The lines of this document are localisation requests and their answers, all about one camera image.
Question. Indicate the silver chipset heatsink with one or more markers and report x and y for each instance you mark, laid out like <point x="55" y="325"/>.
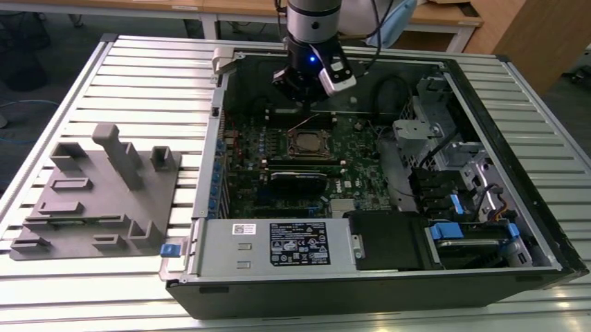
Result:
<point x="344" y="204"/>

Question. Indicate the silver metal bracket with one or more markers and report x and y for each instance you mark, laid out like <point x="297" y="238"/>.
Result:
<point x="412" y="133"/>

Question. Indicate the silver power supply unit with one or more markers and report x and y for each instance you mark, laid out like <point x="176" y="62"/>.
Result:
<point x="222" y="249"/>

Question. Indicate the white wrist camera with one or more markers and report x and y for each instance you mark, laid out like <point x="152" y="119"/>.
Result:
<point x="340" y="77"/>

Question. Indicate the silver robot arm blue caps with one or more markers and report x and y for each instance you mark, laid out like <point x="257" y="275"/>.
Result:
<point x="314" y="17"/>

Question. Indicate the green motherboard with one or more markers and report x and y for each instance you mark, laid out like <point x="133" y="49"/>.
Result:
<point x="365" y="173"/>

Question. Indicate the black office chair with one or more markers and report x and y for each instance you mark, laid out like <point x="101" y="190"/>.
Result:
<point x="23" y="52"/>

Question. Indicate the metal drive cage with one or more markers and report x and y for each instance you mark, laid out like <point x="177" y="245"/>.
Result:
<point x="462" y="152"/>

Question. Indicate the hard disk in blue carrier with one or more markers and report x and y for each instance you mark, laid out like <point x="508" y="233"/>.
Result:
<point x="446" y="231"/>

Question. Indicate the black power supply label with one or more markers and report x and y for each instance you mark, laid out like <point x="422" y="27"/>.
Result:
<point x="298" y="242"/>

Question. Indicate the wooden cabinet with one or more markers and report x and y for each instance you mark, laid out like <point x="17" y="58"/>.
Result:
<point x="541" y="34"/>

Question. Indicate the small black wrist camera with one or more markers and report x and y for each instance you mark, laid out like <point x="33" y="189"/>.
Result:
<point x="280" y="77"/>

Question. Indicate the black fan shroud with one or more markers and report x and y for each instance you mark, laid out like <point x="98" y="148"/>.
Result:
<point x="388" y="242"/>

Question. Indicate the black RAM slot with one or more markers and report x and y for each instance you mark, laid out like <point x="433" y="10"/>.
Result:
<point x="305" y="161"/>
<point x="277" y="115"/>
<point x="326" y="124"/>

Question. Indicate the black drive bay block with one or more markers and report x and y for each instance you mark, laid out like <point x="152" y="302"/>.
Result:
<point x="434" y="186"/>

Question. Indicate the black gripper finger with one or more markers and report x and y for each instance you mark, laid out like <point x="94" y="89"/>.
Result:
<point x="312" y="107"/>
<point x="306" y="107"/>

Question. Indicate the black PC case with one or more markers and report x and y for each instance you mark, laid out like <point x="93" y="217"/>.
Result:
<point x="324" y="297"/>

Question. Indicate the blue case latch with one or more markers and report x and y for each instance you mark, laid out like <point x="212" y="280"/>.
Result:
<point x="170" y="250"/>

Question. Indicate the dark office chair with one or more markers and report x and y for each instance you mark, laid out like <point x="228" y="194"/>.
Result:
<point x="580" y="74"/>

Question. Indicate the silver CPU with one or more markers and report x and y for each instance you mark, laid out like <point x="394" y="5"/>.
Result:
<point x="310" y="142"/>

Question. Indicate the black graphics card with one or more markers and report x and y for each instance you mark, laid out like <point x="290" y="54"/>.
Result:
<point x="298" y="185"/>

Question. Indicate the CPU socket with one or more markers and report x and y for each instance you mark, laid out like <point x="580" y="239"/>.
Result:
<point x="296" y="156"/>

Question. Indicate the white barcode sticker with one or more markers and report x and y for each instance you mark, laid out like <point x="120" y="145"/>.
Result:
<point x="244" y="229"/>

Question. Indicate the grey parts rack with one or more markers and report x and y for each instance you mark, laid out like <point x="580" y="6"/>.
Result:
<point x="106" y="207"/>

